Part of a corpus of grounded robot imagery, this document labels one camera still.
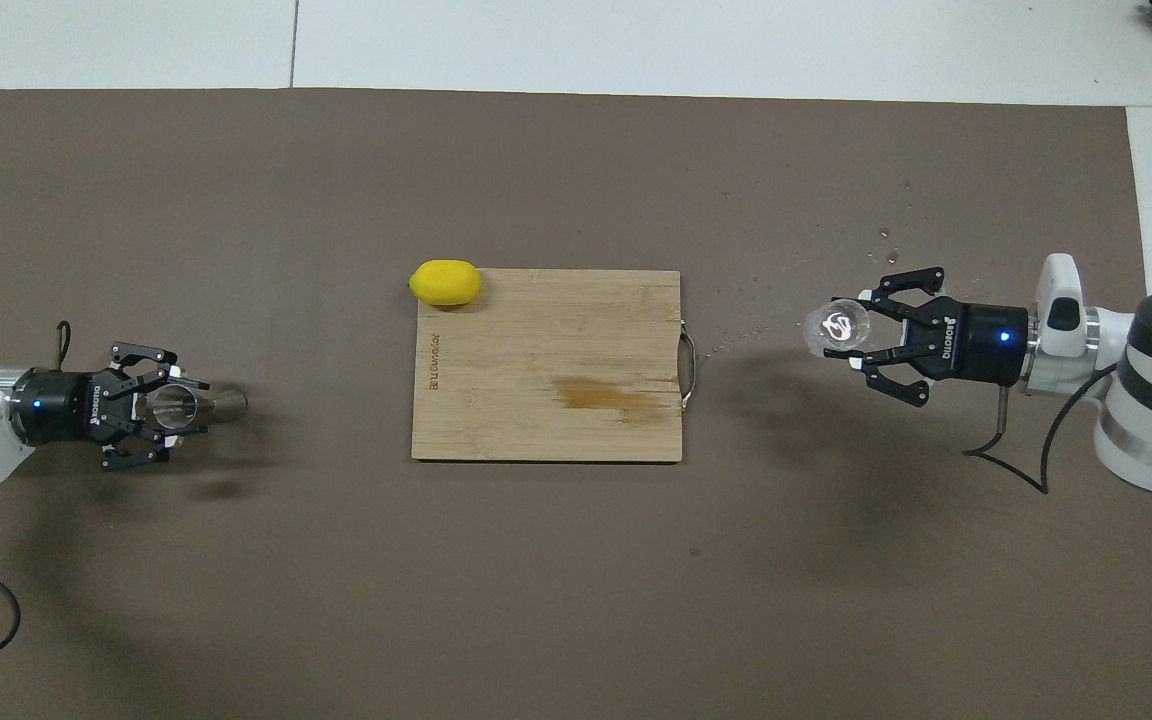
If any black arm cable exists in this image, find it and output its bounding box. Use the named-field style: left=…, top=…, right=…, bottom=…
left=966, top=365, right=1122, bottom=496
left=0, top=320, right=73, bottom=681

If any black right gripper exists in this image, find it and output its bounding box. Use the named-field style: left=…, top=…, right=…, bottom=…
left=824, top=266, right=1032, bottom=408

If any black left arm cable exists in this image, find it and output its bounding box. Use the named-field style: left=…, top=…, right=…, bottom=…
left=0, top=320, right=73, bottom=681

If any clear glass cup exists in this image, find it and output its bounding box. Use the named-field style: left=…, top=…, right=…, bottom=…
left=802, top=298, right=874, bottom=359

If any wooden cutting board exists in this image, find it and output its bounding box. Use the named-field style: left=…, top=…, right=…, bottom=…
left=411, top=268, right=697, bottom=463

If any brown table mat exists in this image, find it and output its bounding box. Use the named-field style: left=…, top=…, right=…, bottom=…
left=0, top=88, right=1152, bottom=720

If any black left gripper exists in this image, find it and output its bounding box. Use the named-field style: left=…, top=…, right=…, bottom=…
left=11, top=343, right=212, bottom=473

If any yellow lemon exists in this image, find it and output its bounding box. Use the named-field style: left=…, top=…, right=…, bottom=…
left=408, top=259, right=483, bottom=307

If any metal double jigger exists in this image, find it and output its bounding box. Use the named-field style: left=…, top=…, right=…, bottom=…
left=141, top=382, right=250, bottom=433

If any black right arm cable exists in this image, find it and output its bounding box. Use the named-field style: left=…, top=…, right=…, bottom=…
left=966, top=365, right=1122, bottom=496

